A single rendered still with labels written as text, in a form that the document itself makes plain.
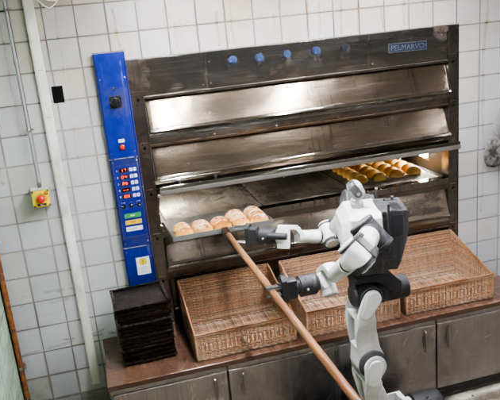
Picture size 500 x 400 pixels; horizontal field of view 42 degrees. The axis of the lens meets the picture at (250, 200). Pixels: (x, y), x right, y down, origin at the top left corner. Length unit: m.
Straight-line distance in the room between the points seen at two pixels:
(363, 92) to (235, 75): 0.77
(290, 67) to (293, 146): 0.45
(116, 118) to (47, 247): 0.79
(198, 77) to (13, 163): 1.06
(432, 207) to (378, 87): 0.86
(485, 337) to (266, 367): 1.32
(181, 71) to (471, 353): 2.30
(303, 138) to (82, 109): 1.24
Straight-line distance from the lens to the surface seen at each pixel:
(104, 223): 3.62
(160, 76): 3.51
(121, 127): 3.47
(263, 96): 3.63
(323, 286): 2.68
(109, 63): 3.44
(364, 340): 3.17
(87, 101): 3.48
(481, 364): 4.12
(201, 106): 3.55
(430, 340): 3.85
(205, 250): 3.73
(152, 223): 3.64
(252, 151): 3.65
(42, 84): 3.45
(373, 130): 3.90
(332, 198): 3.88
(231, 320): 3.79
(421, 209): 4.16
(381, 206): 2.95
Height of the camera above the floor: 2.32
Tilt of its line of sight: 17 degrees down
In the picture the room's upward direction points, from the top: 5 degrees counter-clockwise
